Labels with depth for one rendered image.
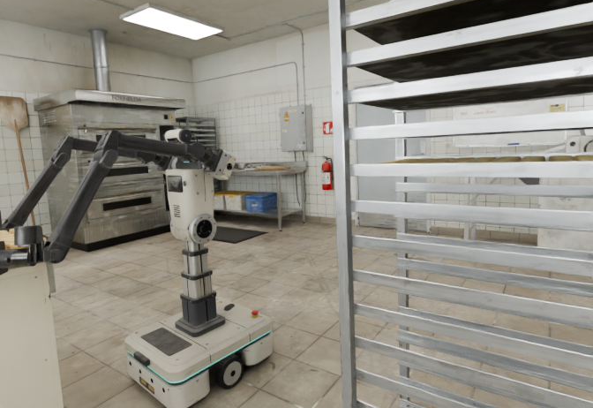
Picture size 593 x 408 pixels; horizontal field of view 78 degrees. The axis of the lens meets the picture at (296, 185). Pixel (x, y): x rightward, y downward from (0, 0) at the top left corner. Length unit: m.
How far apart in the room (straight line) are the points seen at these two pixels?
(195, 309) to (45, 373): 0.70
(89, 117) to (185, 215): 3.57
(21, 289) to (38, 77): 4.89
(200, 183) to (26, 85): 4.56
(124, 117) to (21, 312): 4.18
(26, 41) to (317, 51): 3.98
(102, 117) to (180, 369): 4.04
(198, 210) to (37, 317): 0.78
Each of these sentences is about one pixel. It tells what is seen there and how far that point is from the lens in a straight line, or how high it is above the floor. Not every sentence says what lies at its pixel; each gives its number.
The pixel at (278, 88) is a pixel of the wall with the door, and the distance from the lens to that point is 6.20.
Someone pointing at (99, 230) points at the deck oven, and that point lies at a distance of 5.39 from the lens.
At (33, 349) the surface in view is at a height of 0.54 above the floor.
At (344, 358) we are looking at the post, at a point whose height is 0.65.
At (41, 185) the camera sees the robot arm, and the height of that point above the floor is 1.09.
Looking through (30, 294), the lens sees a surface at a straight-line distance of 1.63.
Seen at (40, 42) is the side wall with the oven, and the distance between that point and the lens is 6.41.
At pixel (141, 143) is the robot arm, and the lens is 1.59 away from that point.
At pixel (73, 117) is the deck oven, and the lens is 5.26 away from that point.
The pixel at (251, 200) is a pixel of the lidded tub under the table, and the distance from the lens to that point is 5.79.
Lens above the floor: 1.20
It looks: 6 degrees down
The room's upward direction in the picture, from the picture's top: 3 degrees counter-clockwise
